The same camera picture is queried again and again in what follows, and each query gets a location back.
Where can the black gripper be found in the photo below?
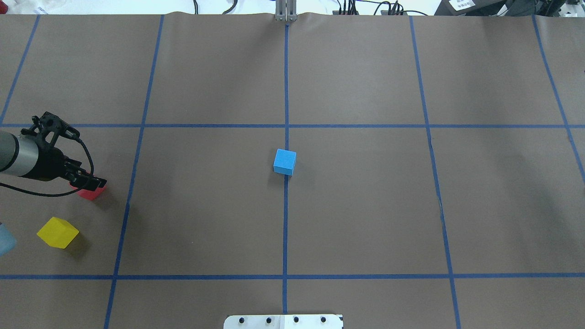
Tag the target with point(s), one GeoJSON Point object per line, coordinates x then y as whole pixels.
{"type": "Point", "coordinates": [49, 163]}

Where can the red cube block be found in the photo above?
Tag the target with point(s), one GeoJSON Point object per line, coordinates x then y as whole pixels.
{"type": "Point", "coordinates": [92, 190]}

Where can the yellow cube block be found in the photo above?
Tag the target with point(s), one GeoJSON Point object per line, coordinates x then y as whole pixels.
{"type": "Point", "coordinates": [57, 233]}

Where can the blue cube block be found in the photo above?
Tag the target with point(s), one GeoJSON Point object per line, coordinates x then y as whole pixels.
{"type": "Point", "coordinates": [284, 162]}

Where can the black box with label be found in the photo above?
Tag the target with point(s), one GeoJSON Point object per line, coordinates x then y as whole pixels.
{"type": "Point", "coordinates": [498, 8]}

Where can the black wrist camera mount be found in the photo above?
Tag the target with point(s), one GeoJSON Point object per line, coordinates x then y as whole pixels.
{"type": "Point", "coordinates": [46, 129]}

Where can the aluminium frame post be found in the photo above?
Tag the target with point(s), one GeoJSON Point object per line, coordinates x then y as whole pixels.
{"type": "Point", "coordinates": [286, 10]}

